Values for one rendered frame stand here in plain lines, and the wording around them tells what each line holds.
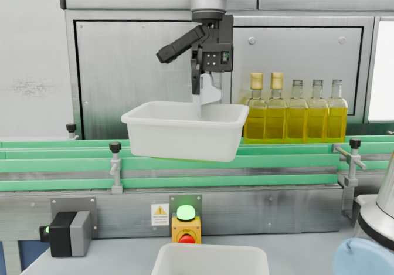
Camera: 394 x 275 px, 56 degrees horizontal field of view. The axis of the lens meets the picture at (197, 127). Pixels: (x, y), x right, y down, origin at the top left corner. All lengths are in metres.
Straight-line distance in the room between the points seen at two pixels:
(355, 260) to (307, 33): 0.80
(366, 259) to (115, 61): 0.91
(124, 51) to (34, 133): 3.44
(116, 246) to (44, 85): 3.55
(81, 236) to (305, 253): 0.54
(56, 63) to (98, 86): 3.14
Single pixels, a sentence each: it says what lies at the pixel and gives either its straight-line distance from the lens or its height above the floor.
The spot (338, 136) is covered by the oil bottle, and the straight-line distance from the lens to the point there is 1.14.
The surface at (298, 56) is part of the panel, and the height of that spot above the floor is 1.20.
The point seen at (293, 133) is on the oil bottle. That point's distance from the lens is 1.09.
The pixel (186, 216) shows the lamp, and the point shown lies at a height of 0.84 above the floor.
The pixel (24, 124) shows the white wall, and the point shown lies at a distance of 4.58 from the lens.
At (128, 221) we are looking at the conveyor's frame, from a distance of 1.00.
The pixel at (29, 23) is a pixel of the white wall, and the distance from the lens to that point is 4.42.
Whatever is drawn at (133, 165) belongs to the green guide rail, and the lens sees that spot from 0.95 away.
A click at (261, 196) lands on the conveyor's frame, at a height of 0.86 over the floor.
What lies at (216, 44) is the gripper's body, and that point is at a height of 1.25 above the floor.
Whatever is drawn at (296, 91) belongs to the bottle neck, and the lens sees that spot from 1.08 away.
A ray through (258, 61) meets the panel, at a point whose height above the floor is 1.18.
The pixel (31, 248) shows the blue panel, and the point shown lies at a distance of 1.12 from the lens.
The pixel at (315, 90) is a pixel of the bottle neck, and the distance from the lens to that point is 1.10.
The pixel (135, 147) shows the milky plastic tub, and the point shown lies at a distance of 0.69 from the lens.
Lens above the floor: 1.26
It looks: 14 degrees down
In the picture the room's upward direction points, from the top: straight up
